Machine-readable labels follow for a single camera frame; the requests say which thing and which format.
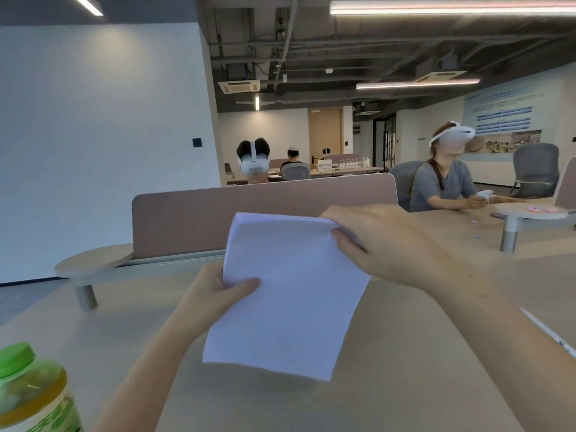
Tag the person's left hand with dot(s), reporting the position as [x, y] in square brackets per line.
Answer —
[204, 305]

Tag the person's right hand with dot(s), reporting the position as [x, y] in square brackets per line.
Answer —
[396, 245]

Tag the person's left thumb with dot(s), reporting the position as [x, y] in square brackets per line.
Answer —
[240, 288]

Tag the person's right thumb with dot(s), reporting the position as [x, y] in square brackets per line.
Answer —
[348, 242]

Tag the white paper sheet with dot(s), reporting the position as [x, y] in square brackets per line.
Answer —
[288, 296]

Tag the person's left forearm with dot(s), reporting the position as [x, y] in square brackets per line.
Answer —
[139, 382]

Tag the person's right forearm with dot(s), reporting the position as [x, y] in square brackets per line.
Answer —
[504, 341]

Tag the row of water bottles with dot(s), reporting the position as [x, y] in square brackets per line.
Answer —
[355, 163]

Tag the grey office chair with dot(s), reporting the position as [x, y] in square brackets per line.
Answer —
[297, 173]
[535, 168]
[402, 179]

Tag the pink desk divider panel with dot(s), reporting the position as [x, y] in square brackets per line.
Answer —
[189, 220]
[342, 159]
[568, 184]

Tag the wooden door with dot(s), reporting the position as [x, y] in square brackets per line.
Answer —
[325, 134]

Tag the white headset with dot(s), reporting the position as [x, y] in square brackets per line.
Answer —
[254, 164]
[454, 135]

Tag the white hand controller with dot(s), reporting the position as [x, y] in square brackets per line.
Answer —
[485, 195]

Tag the round beige side shelf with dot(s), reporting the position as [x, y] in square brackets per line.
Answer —
[531, 218]
[94, 260]

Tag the long ceiling light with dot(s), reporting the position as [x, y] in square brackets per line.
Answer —
[418, 84]
[450, 7]
[87, 4]

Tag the ceiling air conditioner unit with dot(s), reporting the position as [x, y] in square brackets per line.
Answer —
[441, 76]
[238, 86]

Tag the small pink items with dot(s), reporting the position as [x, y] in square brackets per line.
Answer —
[546, 209]

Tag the white pen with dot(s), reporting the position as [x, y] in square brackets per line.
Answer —
[549, 332]

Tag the green-capped yellow drink bottle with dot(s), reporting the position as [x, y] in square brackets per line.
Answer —
[31, 391]

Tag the blue wall poster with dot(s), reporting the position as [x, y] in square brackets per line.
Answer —
[504, 116]

